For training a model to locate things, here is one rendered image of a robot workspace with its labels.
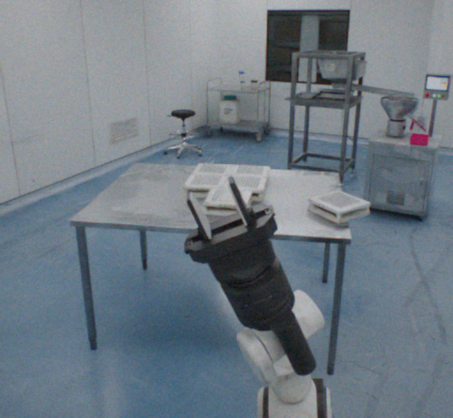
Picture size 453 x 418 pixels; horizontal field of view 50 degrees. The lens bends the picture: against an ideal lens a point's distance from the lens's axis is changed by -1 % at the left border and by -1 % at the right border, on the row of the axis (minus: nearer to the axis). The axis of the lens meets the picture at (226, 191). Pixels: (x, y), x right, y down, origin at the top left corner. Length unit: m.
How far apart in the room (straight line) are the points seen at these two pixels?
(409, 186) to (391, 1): 3.42
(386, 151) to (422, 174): 0.40
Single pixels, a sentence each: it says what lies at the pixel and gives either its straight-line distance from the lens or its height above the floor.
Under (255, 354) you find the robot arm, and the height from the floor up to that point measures 1.48.
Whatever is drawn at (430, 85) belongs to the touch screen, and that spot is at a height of 1.27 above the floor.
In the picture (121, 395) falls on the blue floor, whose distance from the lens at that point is 2.89.
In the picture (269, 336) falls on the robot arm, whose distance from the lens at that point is 0.71.
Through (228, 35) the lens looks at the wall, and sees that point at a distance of 8.56.
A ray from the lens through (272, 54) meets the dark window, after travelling 8.24.
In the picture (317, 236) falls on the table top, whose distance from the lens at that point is 2.52.
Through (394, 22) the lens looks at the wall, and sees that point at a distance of 7.71.
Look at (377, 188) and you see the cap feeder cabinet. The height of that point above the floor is 0.29.
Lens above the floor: 1.92
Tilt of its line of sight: 20 degrees down
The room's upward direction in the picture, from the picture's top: straight up
